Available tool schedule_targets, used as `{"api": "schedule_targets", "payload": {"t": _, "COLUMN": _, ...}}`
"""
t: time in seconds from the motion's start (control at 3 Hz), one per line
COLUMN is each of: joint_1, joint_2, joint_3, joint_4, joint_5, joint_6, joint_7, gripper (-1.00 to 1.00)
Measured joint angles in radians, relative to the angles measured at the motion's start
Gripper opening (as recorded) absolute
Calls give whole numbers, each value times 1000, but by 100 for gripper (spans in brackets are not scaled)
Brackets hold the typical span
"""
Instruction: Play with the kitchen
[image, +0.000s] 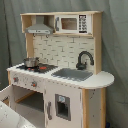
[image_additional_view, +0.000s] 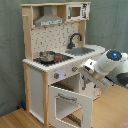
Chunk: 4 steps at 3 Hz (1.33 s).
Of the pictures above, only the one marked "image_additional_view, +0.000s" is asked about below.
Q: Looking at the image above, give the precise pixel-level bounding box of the silver toy pot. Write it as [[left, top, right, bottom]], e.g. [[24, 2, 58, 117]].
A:
[[39, 51, 55, 62]]

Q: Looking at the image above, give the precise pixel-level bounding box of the white oven door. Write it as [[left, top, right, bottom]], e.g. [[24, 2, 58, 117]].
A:
[[49, 86, 93, 128]]

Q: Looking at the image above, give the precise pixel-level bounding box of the grey range hood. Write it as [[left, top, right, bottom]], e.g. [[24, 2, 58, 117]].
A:
[[34, 6, 64, 27]]

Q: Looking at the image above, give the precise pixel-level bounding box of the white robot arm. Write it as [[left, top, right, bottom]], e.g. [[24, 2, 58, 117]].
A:
[[78, 49, 128, 90]]

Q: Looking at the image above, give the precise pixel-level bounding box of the wooden toy kitchen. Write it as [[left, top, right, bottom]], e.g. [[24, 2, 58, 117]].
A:
[[22, 2, 104, 128]]

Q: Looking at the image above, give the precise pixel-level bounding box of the red right stove knob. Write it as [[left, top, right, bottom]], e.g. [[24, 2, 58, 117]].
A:
[[72, 66, 78, 72]]

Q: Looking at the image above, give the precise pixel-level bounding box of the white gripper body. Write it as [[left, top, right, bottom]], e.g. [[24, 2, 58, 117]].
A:
[[78, 59, 114, 90]]

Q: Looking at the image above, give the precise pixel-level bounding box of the grey toy sink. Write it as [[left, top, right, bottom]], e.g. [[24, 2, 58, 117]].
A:
[[66, 47, 94, 56]]

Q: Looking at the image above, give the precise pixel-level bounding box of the black toy stovetop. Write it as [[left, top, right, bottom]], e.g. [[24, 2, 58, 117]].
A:
[[34, 52, 71, 66]]

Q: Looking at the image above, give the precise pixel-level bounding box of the black toy faucet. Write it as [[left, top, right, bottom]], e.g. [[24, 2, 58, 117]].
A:
[[67, 33, 82, 49]]

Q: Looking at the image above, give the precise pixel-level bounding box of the toy microwave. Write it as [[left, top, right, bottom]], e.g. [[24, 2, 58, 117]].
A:
[[66, 3, 90, 21]]

